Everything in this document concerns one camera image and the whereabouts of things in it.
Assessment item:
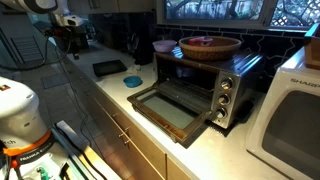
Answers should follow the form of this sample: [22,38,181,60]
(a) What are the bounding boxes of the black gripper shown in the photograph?
[59,25,81,44]

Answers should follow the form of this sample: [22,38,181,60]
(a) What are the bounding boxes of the oven wire rack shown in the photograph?
[156,79,214,111]

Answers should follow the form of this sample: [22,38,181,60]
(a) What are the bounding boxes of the robot base platform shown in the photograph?
[0,119,113,180]

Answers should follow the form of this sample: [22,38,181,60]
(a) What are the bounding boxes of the small blue bowl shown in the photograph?
[123,75,144,89]

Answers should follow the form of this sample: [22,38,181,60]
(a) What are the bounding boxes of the pink plastic bowl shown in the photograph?
[152,39,178,54]

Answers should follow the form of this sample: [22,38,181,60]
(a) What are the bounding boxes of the glass toaster oven door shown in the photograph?
[127,81,213,149]

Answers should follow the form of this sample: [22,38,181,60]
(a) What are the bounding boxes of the silver oven knob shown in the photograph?
[217,93,232,106]
[214,108,228,120]
[220,77,235,91]

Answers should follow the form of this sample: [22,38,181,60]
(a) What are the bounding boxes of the silver toaster oven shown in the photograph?
[153,46,264,130]

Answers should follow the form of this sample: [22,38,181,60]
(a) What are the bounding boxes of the white microwave oven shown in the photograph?
[245,46,320,180]

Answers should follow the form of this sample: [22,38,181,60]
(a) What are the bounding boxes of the black background appliance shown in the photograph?
[51,23,90,61]

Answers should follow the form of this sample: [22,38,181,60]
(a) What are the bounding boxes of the grey louvred panel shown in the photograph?
[9,34,44,64]

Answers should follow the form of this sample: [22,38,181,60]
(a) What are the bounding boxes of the dark floor mat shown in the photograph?
[40,72,70,90]

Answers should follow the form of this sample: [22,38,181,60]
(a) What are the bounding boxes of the black baking tray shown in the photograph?
[92,59,128,78]

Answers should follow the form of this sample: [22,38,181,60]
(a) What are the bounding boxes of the white crumpled paper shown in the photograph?
[126,63,143,75]

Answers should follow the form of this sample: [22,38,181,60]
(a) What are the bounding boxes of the red item in basket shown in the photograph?
[188,37,214,47]

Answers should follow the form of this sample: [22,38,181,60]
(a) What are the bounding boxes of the wooden base cabinet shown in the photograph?
[63,59,201,180]

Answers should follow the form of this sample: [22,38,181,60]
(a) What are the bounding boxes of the kitchen window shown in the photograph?
[156,0,320,31]

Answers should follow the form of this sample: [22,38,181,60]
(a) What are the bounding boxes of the wooden box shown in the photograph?
[303,23,320,70]

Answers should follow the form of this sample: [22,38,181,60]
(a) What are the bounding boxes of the thin black floor cable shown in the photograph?
[53,46,108,180]

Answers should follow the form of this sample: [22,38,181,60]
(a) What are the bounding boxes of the metal bar drawer handle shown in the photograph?
[111,113,132,132]

